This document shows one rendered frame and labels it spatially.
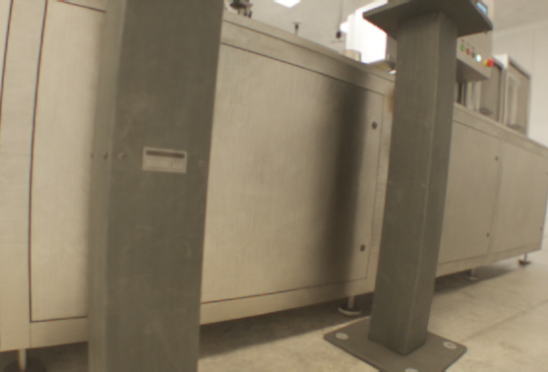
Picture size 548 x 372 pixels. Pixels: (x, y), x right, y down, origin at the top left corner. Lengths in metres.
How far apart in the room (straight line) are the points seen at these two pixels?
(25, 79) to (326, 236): 0.76
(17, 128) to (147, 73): 0.34
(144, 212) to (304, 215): 0.54
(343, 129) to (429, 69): 0.27
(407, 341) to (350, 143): 0.55
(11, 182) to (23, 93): 0.15
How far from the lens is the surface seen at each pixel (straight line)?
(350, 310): 1.16
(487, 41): 1.81
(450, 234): 1.47
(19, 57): 0.68
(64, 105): 0.66
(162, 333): 0.43
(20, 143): 0.66
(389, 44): 1.66
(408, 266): 0.88
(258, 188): 0.76
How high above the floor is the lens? 0.45
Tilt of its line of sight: 3 degrees down
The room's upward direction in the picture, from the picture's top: 5 degrees clockwise
